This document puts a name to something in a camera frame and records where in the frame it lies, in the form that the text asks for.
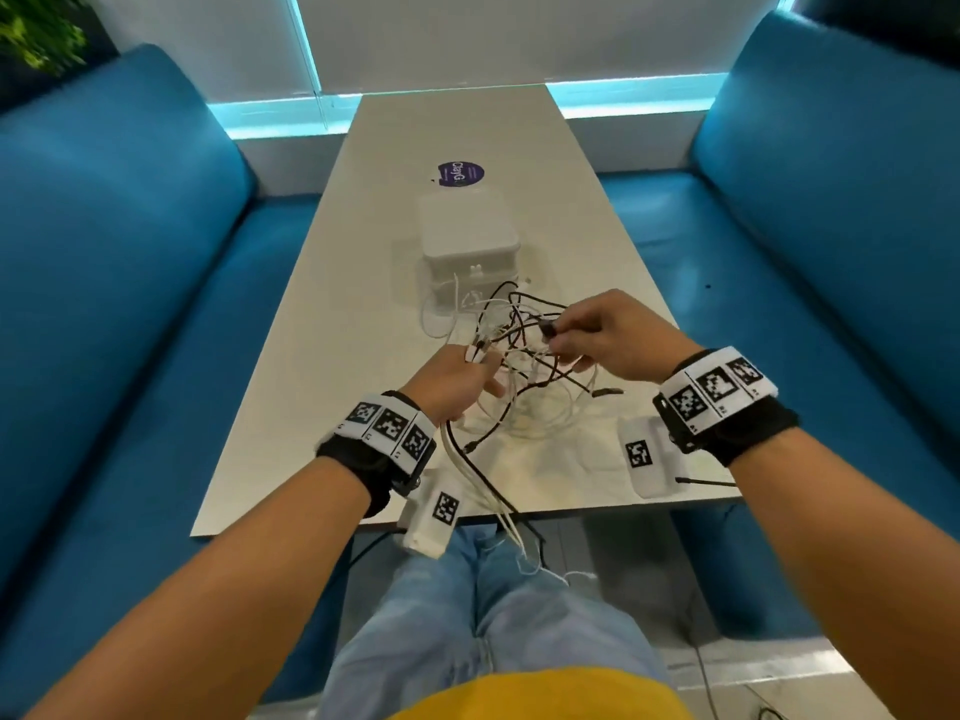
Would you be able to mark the yellow shirt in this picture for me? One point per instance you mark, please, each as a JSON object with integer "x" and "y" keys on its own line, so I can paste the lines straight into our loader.
{"x": 540, "y": 701}

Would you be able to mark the white mini drawer box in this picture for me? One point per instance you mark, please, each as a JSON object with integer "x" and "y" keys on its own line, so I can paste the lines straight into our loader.
{"x": 465, "y": 224}

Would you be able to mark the silver metal floor rail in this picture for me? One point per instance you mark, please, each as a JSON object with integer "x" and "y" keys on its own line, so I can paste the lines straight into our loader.
{"x": 750, "y": 659}

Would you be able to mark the green artificial plant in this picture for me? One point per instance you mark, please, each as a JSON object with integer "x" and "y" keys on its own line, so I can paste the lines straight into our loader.
{"x": 37, "y": 29}

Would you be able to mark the person's right hand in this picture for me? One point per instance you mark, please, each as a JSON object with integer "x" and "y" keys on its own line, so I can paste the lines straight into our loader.
{"x": 637, "y": 341}

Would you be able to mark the person's left forearm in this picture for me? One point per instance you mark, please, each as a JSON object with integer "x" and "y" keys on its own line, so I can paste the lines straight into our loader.
{"x": 210, "y": 592}

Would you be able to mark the light blue jeans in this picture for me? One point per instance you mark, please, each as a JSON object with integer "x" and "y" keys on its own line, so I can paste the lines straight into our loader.
{"x": 420, "y": 629}

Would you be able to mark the blue sofa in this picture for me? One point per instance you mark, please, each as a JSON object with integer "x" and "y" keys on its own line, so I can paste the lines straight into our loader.
{"x": 825, "y": 217}
{"x": 127, "y": 254}

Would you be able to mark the person's right forearm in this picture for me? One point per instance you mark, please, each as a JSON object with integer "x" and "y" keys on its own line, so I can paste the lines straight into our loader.
{"x": 847, "y": 577}

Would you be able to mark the white table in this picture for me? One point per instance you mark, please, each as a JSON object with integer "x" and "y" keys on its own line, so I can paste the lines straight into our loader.
{"x": 450, "y": 127}

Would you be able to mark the black marker wristband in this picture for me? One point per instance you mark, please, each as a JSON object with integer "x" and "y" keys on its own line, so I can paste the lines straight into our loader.
{"x": 382, "y": 427}
{"x": 720, "y": 386}

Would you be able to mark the cyan wall light strips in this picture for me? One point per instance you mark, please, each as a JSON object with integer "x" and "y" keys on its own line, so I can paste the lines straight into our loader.
{"x": 262, "y": 116}

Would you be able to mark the person's left hand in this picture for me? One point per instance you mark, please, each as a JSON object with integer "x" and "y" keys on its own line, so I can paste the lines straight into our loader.
{"x": 450, "y": 386}

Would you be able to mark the round purple sticker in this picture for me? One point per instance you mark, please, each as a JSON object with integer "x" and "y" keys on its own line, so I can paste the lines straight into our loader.
{"x": 461, "y": 173}

